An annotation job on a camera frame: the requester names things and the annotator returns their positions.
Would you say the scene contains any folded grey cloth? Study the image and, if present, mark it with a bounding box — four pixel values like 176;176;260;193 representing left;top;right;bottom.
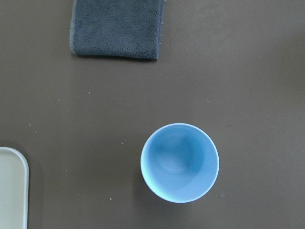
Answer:
70;0;164;60

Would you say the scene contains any cream rectangular rabbit tray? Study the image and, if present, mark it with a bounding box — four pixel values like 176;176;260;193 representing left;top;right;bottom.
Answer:
0;147;29;229

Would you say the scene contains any blue cup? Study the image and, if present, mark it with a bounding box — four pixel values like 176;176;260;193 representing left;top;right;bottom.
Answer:
140;123;220;203

